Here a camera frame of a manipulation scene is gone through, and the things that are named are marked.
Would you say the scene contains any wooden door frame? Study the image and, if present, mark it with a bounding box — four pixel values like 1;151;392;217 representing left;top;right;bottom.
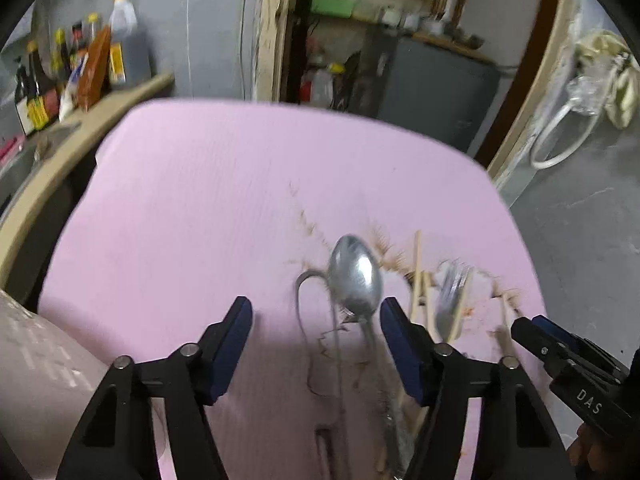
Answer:
254;0;581;206

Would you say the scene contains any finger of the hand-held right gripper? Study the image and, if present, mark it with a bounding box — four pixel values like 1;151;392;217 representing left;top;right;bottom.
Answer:
510;316;566;376
531;314;628;376

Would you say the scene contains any white hose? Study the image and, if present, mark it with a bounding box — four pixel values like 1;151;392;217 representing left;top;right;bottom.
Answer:
529;101;602;171

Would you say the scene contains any soy sauce bottle yellow label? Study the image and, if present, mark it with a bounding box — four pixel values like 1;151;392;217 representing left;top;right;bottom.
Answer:
26;41;52;133

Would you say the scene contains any pink sponge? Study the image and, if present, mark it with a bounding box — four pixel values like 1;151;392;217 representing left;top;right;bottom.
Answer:
0;135;24;162

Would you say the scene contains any dark bottle with yellow cap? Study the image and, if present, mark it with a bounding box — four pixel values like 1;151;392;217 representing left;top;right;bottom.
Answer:
52;27;71;86

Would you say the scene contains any clear oil jug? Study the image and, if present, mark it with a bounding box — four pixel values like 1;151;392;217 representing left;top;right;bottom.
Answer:
106;0;152;87

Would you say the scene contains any steel sink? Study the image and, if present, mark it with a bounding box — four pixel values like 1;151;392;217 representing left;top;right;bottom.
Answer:
0;125;81;203

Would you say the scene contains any person's right hand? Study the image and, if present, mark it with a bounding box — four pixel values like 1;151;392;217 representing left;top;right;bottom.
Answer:
567;422;640;480

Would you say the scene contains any green box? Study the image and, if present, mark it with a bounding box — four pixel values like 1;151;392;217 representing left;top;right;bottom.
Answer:
310;0;354;17

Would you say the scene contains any grey cabinet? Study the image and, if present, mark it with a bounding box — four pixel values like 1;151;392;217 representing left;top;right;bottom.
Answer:
377;35;502;154

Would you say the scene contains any white squeeze tube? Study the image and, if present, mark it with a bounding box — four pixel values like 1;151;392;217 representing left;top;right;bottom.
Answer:
58;67;84;122

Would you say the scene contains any clear plastic bag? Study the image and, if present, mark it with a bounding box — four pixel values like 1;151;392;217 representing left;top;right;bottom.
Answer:
565;72;609;117

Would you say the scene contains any large metal spoon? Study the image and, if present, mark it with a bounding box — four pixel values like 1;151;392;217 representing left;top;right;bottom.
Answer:
327;234;416;480

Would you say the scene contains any orange seasoning packet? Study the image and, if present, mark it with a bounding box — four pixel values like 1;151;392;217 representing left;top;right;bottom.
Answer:
75;25;114;112

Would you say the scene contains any metal fork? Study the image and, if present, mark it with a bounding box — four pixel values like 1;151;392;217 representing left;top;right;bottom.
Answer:
434;260;476;346

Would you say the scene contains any dark bottle with black cap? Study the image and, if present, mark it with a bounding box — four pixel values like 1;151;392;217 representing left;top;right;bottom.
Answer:
13;57;32;136

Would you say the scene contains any wooden chopstick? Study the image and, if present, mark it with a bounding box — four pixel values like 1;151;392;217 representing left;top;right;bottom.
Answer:
410;230;424;322

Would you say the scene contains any pink flower-print tablecloth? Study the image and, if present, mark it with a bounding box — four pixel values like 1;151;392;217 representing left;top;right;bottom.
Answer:
37;97;548;480

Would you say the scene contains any white plastic cup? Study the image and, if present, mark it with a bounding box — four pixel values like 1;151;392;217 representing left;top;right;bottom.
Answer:
0;287;168;480

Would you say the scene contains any wooden kitchen counter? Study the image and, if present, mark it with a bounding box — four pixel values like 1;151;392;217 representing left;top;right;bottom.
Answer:
0;72;176;281

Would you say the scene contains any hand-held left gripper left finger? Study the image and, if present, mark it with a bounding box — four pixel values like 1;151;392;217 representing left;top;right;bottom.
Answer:
56;296;253;480

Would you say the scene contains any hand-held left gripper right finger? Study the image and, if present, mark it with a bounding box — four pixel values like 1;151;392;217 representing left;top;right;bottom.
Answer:
379;296;576;480

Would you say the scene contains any plastic jug with red label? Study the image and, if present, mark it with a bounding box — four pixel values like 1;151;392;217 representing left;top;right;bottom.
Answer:
299;62;336;107

